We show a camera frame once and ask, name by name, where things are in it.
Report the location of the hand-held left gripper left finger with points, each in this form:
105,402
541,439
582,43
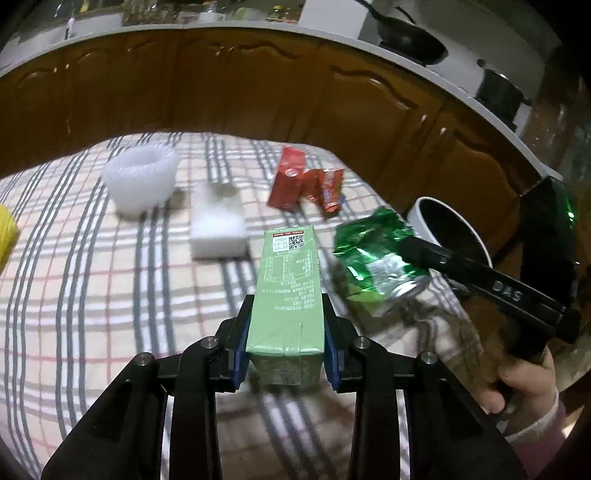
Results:
239,344

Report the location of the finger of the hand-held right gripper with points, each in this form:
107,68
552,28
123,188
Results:
443,263

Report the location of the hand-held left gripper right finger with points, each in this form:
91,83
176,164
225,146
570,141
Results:
331,355

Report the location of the white round bin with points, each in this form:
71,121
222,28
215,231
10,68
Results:
461,230

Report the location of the green drink carton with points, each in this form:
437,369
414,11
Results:
286,295

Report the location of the green foil snack bag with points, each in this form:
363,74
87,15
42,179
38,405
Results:
369,263

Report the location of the person's right forearm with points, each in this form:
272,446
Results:
540,445

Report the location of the person's right hand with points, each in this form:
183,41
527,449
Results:
524,385

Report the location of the white foam block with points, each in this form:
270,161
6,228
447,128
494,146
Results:
217,226

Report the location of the checked tablecloth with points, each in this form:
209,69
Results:
115,300

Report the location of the red snack wrapper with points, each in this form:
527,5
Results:
325,187

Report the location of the black cooking pot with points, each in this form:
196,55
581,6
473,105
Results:
501,90

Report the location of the red drink carton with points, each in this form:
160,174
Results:
287,182

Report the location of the white foam fruit net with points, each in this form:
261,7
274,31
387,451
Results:
141,181

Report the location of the black wok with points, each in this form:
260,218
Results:
413,41

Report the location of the wooden base cabinets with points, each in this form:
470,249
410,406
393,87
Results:
231,92

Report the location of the yellow foam fruit net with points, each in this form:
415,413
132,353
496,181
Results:
5,235

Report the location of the white bowl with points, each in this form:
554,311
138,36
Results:
212,17

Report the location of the cluttered utensil rack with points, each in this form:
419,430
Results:
143,11

